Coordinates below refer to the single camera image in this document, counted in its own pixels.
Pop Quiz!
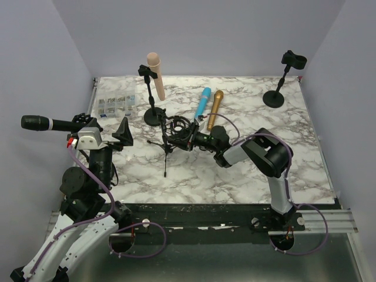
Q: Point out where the black tripod shock-mount stand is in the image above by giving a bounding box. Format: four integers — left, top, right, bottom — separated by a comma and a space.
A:
147, 109, 193, 177

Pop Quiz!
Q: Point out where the black stand far left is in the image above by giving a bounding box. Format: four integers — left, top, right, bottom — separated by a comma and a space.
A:
72, 113, 103, 132

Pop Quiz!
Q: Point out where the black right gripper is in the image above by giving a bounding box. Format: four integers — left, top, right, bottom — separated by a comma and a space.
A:
168, 122, 219, 152

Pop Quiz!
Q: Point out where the black round-base clip stand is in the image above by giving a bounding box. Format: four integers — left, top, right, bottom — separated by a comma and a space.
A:
262, 49, 308, 109

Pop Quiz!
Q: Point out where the black microphone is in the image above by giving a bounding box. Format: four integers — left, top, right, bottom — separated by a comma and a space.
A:
21, 115, 86, 133

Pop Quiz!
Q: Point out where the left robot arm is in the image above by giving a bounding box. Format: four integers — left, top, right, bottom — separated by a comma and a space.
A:
10, 113, 133, 281

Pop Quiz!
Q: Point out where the blue microphone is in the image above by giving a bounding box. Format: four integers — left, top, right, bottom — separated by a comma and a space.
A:
194, 88, 212, 119

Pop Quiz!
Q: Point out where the clear plastic screw box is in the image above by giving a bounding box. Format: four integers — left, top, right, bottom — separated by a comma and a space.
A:
95, 95, 136, 118

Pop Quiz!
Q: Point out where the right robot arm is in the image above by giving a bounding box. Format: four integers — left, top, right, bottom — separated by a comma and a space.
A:
189, 122, 296, 230

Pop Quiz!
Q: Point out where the beige microphone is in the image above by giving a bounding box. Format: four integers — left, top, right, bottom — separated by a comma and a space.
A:
147, 52, 166, 101

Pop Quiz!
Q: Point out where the gold microphone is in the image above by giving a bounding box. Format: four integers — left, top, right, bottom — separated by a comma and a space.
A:
207, 90, 224, 132

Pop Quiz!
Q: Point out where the black stand holding beige microphone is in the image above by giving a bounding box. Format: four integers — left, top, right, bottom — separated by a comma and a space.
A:
138, 65, 163, 126

